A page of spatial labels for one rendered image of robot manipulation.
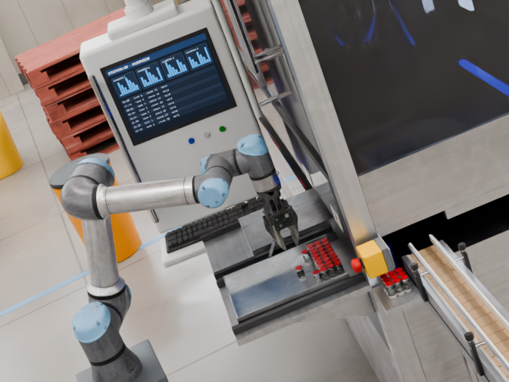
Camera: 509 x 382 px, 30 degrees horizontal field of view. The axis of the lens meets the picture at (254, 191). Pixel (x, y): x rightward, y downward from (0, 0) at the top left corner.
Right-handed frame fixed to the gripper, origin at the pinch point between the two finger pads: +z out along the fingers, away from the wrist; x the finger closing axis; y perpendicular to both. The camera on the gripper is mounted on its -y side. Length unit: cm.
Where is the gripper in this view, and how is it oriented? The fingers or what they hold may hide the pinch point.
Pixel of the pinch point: (289, 242)
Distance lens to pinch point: 274.5
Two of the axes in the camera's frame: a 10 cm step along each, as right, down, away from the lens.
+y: 1.8, 3.7, -9.1
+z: 3.4, 8.5, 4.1
